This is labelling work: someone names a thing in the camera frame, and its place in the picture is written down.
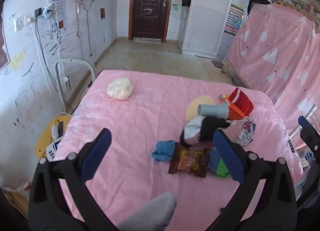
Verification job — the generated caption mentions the white crumpled tissue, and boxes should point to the white crumpled tissue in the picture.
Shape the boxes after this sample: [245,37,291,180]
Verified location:
[6,182,32,198]

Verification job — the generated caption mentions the grey sock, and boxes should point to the grey sock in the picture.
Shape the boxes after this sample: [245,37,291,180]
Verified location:
[117,192,177,231]

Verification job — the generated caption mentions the colourful grid chart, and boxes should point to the colourful grid chart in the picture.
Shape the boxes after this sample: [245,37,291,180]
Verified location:
[224,4,244,36]

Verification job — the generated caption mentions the wooden bunk bed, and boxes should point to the wooden bunk bed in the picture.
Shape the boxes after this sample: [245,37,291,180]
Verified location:
[221,0,320,89]

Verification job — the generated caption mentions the white metal chair frame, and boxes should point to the white metal chair frame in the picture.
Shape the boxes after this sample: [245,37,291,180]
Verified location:
[54,57,97,114]

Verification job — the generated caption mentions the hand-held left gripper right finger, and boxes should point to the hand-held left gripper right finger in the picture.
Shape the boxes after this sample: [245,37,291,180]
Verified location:
[213,129,298,231]

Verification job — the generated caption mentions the black cable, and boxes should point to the black cable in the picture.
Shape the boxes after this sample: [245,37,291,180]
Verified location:
[35,8,67,107]

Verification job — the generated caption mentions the grey funnel-shaped tube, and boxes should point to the grey funnel-shaped tube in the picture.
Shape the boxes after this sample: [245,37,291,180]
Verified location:
[198,102,229,119]

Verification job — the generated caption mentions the white power strip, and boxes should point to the white power strip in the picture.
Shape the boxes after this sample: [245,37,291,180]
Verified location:
[46,139,62,160]

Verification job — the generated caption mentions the beige round disc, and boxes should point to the beige round disc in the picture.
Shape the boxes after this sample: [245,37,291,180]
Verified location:
[186,95,215,121]

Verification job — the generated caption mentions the black and white sock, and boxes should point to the black and white sock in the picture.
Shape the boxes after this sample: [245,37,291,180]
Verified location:
[180,116,208,147]

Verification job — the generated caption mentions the white and blue charger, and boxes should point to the white and blue charger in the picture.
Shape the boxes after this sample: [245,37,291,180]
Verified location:
[41,6,54,20]

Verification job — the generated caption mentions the pink tree-print curtain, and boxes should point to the pink tree-print curtain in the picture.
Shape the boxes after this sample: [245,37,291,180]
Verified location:
[226,2,320,136]

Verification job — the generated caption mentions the brown snack wrapper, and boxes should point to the brown snack wrapper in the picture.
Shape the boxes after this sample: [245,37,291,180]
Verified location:
[168,143,210,178]

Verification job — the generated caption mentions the white metal rail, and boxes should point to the white metal rail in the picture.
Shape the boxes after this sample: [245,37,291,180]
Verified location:
[289,104,317,139]

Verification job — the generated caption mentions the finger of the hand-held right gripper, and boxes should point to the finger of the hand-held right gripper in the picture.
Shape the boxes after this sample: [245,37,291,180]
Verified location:
[298,115,320,161]

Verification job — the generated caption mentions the blue cloth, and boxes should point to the blue cloth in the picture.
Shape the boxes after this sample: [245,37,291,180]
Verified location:
[151,140,177,162]

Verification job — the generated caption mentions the white printed cloth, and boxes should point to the white printed cloth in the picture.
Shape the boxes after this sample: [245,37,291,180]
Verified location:
[229,118,256,146]

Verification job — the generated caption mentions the white crumpled ball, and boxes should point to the white crumpled ball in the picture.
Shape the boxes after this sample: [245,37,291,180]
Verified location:
[107,77,134,100]

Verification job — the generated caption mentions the blue and green sock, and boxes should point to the blue and green sock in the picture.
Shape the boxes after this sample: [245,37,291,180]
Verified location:
[209,148,232,179]

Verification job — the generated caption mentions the yellow stool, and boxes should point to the yellow stool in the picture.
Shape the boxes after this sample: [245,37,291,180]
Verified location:
[34,112,73,159]

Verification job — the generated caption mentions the black garment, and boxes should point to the black garment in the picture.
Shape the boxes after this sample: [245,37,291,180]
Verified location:
[247,0,272,15]

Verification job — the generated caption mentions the white louvered wardrobe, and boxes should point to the white louvered wardrobe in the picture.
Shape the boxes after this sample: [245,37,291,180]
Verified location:
[182,0,255,61]

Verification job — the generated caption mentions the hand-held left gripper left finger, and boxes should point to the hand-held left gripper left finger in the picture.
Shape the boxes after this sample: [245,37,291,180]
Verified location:
[28,128,118,231]

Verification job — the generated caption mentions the orange box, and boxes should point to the orange box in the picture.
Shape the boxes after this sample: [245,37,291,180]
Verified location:
[226,99,248,121]

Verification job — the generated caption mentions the white wall socket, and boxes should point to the white wall socket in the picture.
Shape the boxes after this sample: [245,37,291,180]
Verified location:
[14,15,34,32]

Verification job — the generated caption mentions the red wrapper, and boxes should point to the red wrapper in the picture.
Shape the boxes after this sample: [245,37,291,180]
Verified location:
[229,88,253,116]

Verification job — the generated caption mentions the dark brown door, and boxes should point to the dark brown door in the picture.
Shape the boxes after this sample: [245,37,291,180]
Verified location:
[128,0,175,42]

